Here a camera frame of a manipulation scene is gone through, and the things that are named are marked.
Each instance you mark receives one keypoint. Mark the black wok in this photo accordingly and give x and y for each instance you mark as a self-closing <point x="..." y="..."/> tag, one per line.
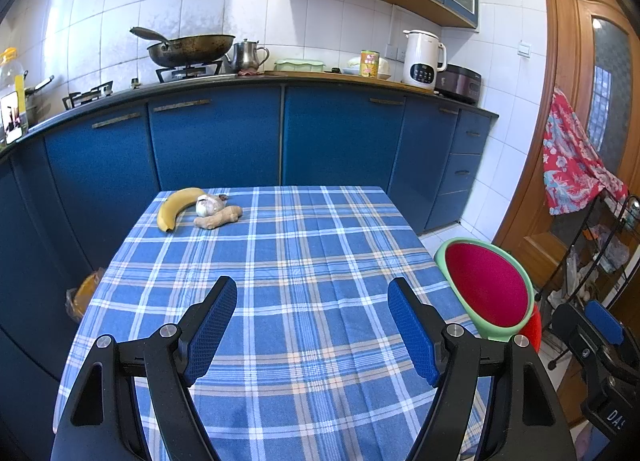
<point x="195" y="48"/>

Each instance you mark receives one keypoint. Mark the wooden door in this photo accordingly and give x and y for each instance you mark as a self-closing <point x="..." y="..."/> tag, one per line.
<point x="560" y="16"/>

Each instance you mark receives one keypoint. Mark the white wall socket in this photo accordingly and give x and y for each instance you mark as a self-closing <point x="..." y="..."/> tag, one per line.
<point x="395" y="52"/>

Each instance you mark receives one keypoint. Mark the red plastic stool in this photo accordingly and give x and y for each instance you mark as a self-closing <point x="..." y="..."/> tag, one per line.
<point x="534" y="328"/>

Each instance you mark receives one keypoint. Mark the yellow oil bottle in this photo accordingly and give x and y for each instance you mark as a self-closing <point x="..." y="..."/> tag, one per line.
<point x="10" y="76"/>

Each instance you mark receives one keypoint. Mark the small steel pot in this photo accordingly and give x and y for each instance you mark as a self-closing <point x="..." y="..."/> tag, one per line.
<point x="35" y="101"/>

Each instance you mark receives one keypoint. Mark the black gas stove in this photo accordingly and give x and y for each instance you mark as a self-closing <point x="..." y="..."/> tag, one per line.
<point x="190" y="72"/>

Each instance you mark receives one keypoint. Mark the ginger root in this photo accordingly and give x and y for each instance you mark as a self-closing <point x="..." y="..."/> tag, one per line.
<point x="220" y="218"/>

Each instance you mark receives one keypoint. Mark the red floral cloth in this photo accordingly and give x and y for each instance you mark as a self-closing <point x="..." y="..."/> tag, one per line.
<point x="570" y="156"/>

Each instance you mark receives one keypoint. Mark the white plastic bag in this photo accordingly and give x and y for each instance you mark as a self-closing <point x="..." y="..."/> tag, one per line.
<point x="575" y="281"/>

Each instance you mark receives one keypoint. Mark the smartphone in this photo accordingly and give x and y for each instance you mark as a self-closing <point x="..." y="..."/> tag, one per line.
<point x="11" y="118"/>

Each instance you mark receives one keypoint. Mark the blue plaid tablecloth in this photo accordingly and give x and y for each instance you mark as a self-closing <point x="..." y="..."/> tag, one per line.
<point x="310" y="251"/>

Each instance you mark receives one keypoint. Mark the white soy milk maker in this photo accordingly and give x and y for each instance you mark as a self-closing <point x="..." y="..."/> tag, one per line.
<point x="420" y="56"/>

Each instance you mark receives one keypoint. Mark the steel kettle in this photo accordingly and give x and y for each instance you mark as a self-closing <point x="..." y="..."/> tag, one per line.
<point x="245" y="58"/>

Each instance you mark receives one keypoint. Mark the yellow tin can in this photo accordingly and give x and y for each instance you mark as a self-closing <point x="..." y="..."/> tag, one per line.
<point x="370" y="65"/>

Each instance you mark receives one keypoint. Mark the yellow banana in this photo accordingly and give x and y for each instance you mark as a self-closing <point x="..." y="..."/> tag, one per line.
<point x="175" y="206"/>

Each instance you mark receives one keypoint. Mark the pale green container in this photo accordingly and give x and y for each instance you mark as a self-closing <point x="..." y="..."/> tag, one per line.
<point x="300" y="65"/>

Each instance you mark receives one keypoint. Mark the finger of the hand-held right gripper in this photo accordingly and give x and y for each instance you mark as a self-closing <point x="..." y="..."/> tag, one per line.
<point x="604" y="322"/>
<point x="572" y="336"/>

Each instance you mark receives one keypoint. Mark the yellow plastic bag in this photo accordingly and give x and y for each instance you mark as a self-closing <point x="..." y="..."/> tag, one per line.
<point x="82" y="296"/>

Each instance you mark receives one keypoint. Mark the garlic bulb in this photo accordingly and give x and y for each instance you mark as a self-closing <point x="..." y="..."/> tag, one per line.
<point x="207" y="204"/>

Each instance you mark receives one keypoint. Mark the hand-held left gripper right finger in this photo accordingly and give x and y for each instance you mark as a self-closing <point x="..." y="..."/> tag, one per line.
<point x="412" y="336"/>

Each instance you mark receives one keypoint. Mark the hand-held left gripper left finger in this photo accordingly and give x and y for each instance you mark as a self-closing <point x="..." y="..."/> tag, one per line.
<point x="212" y="331"/>

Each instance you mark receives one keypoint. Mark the white wall switch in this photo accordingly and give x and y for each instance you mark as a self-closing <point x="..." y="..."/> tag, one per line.
<point x="525" y="49"/>

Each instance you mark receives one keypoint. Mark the blue base cabinet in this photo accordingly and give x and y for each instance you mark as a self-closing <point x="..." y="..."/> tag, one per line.
<point x="215" y="141"/>

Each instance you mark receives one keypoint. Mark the dark rice cooker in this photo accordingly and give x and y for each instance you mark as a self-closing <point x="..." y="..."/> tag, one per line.
<point x="460" y="81"/>

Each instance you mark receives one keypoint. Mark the red bucket with green rim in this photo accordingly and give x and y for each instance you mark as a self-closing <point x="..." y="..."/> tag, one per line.
<point x="485" y="281"/>

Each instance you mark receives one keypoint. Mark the white bowl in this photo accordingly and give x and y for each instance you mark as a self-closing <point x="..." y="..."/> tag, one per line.
<point x="350" y="66"/>

